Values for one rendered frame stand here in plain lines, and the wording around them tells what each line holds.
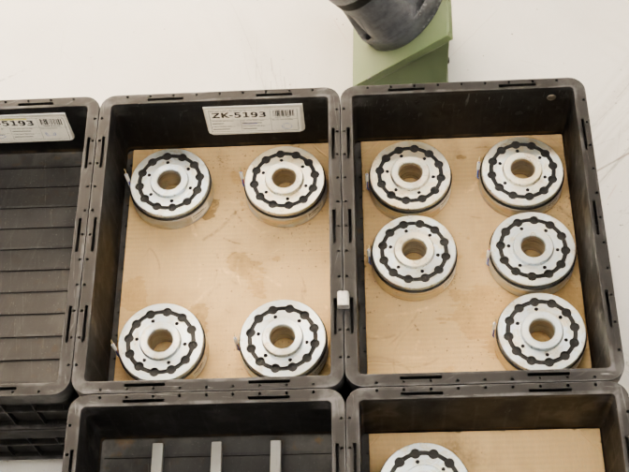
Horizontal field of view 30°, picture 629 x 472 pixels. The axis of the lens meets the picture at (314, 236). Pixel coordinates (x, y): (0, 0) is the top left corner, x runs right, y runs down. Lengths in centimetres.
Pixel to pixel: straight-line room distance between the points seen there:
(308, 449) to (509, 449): 23
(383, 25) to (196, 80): 32
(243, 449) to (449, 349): 27
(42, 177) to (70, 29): 38
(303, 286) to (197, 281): 13
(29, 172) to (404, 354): 55
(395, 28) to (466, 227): 32
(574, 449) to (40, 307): 66
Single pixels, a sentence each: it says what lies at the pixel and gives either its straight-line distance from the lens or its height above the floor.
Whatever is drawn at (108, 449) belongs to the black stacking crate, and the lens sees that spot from 139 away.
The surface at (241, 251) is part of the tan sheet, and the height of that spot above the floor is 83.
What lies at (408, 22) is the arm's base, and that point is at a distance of 163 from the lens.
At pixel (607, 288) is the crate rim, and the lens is 134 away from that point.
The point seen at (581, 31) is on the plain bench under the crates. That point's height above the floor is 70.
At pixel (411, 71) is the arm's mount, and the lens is 167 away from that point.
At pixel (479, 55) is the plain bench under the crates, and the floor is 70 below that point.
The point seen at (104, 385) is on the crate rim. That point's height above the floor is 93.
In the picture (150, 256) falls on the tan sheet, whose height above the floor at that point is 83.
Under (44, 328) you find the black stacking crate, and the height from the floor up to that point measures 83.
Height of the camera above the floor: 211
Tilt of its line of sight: 60 degrees down
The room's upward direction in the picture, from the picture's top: 7 degrees counter-clockwise
